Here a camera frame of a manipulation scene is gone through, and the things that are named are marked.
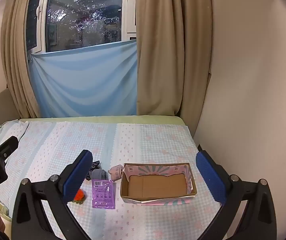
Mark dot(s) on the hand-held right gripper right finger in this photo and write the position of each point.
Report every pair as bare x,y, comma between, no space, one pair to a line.
210,180

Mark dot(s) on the grey sock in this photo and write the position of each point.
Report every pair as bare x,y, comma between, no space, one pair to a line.
99,173

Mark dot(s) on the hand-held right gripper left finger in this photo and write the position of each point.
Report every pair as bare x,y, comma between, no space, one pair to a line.
79,175

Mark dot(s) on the light blue cloth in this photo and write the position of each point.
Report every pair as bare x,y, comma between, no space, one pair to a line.
83,80

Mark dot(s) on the purple plastic packet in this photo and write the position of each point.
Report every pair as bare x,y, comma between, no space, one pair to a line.
103,195

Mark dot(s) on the light green bed sheet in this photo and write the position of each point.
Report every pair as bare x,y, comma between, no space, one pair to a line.
95,119

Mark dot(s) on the beige curtain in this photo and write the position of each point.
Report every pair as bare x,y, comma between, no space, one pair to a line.
15,55
170,55

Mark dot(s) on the patterned cardboard box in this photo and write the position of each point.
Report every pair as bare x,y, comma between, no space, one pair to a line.
158,185

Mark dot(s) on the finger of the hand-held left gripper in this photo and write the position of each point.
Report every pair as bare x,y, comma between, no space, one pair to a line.
6,146

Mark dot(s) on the orange soft toy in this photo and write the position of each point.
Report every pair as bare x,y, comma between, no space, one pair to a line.
80,194

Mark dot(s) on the black patterned soft item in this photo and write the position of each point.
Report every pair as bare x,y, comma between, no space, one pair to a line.
94,165

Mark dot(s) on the checked floral blanket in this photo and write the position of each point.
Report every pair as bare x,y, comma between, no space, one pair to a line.
145,142

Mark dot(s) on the white framed window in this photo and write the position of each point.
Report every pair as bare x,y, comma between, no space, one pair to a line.
83,17

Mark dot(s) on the pink folded cloth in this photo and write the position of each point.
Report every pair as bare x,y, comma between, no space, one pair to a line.
115,173

